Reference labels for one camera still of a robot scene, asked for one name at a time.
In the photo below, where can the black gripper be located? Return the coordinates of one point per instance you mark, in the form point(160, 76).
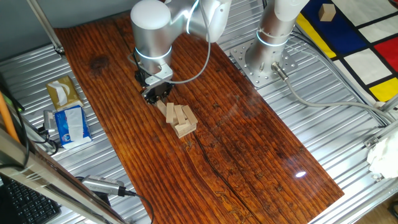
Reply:
point(157, 88)

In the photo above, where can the pale wooden Jenga block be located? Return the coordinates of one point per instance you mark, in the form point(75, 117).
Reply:
point(183, 127)
point(189, 114)
point(161, 107)
point(169, 112)
point(184, 134)
point(179, 114)
point(193, 128)

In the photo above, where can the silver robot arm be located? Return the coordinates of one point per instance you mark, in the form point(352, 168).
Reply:
point(149, 34)

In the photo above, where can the gold tissue pack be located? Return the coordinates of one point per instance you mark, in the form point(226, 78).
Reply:
point(74, 96)

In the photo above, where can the glossy brown wooden board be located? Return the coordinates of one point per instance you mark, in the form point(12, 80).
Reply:
point(248, 140)

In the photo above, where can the blue tissue pack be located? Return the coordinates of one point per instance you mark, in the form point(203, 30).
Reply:
point(60, 130)

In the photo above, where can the small silver adapter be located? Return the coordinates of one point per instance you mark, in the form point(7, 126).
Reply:
point(48, 119)

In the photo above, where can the grey metal pole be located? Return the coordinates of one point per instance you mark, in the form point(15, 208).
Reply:
point(46, 25)

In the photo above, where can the orange pole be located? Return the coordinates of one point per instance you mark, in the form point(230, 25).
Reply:
point(7, 121)

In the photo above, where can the black keyboard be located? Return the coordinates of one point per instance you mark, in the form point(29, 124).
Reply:
point(28, 205)

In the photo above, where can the small wooden cube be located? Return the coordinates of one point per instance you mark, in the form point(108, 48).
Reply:
point(326, 12)

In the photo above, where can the colourful checked cloth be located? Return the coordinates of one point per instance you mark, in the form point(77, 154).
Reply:
point(342, 31)

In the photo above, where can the white crumpled cloth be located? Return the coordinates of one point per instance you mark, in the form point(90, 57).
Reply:
point(385, 155)

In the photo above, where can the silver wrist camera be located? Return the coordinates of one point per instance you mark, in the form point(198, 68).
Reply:
point(158, 77)

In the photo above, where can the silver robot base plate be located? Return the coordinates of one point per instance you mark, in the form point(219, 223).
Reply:
point(239, 59)

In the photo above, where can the silver monitor frame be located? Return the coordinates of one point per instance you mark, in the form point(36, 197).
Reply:
point(46, 177)

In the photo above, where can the aluminium frame bar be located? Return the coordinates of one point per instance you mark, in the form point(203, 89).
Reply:
point(390, 104)
point(385, 130)

